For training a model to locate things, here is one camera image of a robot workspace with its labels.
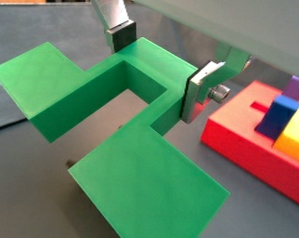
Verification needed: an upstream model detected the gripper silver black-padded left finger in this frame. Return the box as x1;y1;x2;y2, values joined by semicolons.
90;0;136;53

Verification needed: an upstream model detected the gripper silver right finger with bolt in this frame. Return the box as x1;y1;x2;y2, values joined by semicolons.
181;47;250;124

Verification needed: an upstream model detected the green bridge-shaped block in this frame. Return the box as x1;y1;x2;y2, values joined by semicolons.
0;38;229;238

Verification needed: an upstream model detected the red base board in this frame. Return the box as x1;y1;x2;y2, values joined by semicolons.
201;81;299;204

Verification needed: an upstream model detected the dark blue peg left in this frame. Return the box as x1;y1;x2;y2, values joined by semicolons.
254;95;299;139

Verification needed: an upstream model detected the purple peg left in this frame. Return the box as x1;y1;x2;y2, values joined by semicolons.
282;76;299;100

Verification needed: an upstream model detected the yellow long bar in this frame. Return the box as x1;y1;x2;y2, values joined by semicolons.
272;109;299;161

